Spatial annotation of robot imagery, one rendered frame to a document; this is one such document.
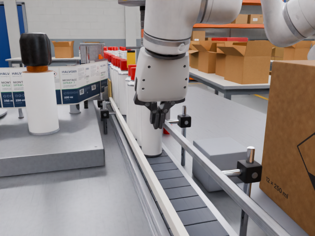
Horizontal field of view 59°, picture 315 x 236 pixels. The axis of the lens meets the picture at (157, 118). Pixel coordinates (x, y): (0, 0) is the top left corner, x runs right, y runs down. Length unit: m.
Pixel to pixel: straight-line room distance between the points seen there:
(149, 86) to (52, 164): 0.37
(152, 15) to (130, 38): 8.07
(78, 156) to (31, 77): 0.27
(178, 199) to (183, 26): 0.30
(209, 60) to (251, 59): 0.87
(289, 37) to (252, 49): 1.69
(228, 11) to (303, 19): 0.44
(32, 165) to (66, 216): 0.23
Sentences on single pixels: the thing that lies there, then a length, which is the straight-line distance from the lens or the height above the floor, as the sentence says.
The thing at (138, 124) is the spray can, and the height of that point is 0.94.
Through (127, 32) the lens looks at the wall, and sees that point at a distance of 8.54.
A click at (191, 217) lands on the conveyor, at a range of 0.49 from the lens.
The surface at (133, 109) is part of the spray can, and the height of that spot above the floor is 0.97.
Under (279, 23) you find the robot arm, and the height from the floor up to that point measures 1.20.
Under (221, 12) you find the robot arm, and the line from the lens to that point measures 0.48.
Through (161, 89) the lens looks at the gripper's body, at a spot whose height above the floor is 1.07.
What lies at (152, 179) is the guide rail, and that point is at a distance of 0.52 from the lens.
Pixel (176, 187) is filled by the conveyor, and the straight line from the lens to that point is 0.57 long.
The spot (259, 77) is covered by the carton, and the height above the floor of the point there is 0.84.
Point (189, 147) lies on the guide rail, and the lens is 0.54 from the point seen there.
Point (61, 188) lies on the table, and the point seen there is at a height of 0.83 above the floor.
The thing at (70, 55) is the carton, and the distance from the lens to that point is 6.57.
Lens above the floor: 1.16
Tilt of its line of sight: 15 degrees down
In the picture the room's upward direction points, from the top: straight up
